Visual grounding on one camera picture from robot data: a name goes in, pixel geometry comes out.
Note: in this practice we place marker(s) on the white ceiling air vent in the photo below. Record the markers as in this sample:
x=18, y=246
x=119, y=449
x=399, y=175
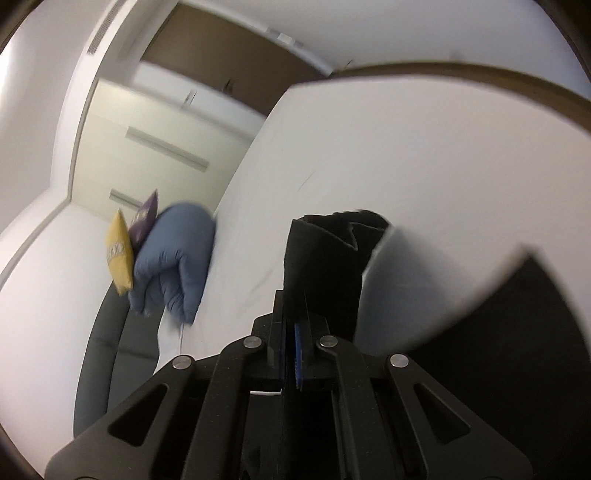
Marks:
x=104, y=27

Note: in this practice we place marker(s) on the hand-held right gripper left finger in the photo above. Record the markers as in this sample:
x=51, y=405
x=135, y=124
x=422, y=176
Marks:
x=276, y=355

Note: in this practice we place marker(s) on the purple snack bag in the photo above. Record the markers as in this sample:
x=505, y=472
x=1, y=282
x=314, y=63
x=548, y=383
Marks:
x=144, y=221

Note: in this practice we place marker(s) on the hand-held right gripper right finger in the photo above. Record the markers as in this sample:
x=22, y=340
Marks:
x=299, y=355

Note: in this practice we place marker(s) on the cream wardrobe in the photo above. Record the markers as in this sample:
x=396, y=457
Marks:
x=152, y=138

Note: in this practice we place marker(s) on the grey padded headboard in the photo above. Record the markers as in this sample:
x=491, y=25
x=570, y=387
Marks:
x=104, y=350

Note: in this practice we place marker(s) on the brown wooden door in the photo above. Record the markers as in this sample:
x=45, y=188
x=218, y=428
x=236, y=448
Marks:
x=240, y=50

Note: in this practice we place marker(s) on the yellow snack bag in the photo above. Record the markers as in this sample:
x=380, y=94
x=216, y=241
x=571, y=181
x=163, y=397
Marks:
x=119, y=258

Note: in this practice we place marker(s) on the black pants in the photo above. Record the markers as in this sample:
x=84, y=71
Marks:
x=323, y=267

